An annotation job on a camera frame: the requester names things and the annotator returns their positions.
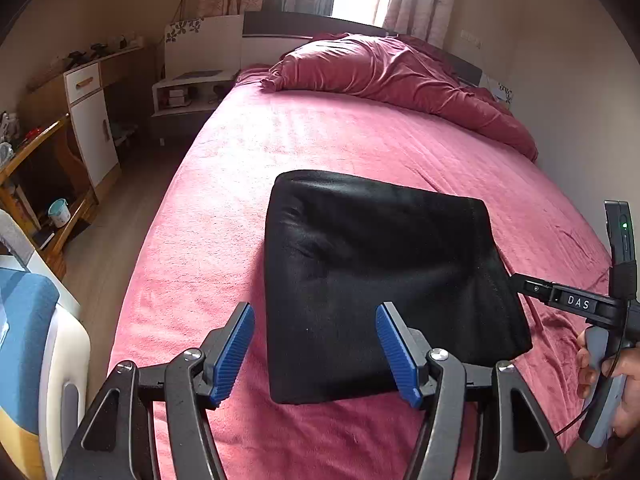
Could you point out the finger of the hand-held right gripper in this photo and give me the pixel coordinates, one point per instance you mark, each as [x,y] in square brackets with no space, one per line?
[535,289]

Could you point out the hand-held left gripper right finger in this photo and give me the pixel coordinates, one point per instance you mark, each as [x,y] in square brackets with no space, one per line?
[397,355]

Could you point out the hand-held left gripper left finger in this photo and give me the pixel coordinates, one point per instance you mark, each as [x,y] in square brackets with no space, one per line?
[232,355]

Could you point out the black pants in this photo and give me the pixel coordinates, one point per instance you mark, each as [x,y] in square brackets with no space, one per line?
[380,270]

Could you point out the person's right hand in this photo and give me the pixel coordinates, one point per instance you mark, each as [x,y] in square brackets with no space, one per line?
[632,395]

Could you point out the bed with pink sheet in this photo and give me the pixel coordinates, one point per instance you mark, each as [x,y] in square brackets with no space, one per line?
[225,185]

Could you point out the white leaf-pattern panel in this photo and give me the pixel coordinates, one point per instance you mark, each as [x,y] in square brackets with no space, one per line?
[210,40]
[500,91]

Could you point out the blue and white padded seat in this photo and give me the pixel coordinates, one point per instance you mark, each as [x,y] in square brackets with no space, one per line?
[30,340]

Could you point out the red duvet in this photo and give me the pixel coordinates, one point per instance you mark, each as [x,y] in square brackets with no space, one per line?
[390,75]

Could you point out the white and wood cabinet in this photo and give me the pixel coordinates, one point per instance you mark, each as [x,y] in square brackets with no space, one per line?
[92,135]

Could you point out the white nightstand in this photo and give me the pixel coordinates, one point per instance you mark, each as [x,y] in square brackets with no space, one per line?
[165,91]

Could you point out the dark flat pad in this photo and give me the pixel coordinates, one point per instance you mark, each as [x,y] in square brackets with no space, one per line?
[197,75]

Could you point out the wooden shelf desk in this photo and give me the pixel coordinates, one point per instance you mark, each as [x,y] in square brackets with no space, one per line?
[55,135]

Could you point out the dark bed headboard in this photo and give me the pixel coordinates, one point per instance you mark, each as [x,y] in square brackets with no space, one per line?
[290,25]

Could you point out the white wall outlet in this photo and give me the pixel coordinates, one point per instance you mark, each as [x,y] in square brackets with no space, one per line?
[471,38]

